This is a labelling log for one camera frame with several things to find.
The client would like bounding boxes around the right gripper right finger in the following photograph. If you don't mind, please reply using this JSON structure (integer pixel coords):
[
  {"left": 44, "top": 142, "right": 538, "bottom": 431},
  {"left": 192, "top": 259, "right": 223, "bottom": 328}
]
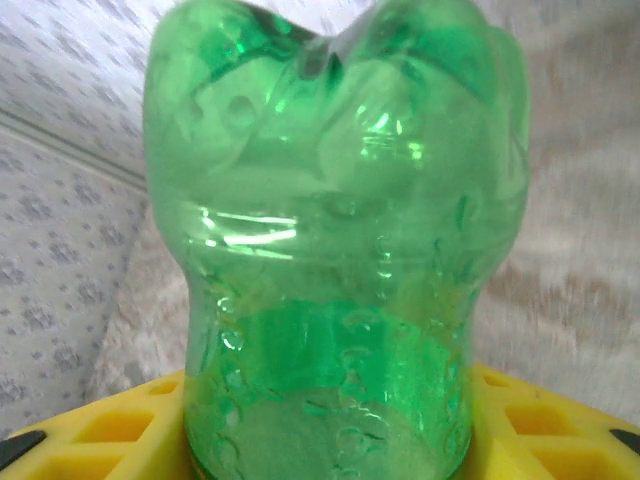
[{"left": 469, "top": 363, "right": 640, "bottom": 480}]

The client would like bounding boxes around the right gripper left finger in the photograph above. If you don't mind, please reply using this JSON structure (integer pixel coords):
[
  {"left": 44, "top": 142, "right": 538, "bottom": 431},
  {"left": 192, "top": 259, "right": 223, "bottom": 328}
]
[{"left": 0, "top": 368, "right": 194, "bottom": 480}]

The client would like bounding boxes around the green plastic bottle yellow cap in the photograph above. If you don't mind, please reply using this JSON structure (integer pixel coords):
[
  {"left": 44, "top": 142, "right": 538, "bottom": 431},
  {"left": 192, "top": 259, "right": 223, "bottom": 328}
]
[{"left": 141, "top": 0, "right": 532, "bottom": 480}]

